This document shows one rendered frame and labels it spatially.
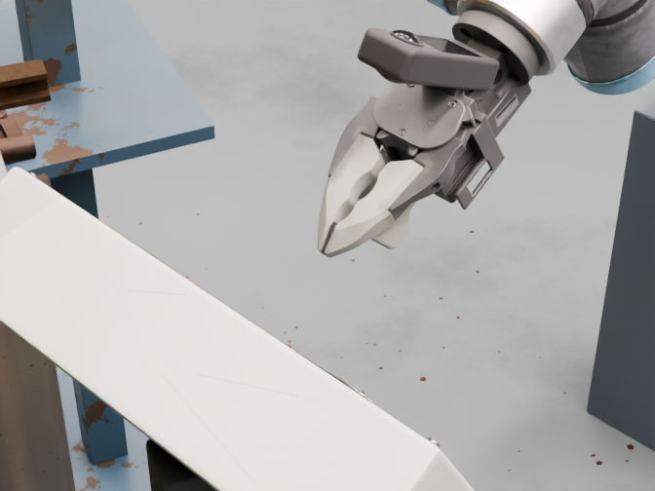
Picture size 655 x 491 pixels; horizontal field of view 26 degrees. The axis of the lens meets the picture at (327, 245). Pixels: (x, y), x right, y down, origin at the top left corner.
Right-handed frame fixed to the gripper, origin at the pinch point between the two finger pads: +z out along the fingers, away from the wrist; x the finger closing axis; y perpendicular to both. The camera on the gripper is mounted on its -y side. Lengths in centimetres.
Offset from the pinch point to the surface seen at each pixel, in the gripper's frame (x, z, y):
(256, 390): -16.8, 13.9, -21.6
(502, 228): 73, -54, 155
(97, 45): 83, -18, 51
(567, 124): 86, -88, 174
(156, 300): -8.2, 13.1, -21.6
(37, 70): 41.6, -0.9, 7.2
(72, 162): 64, -1, 41
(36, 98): 41.1, 1.1, 8.9
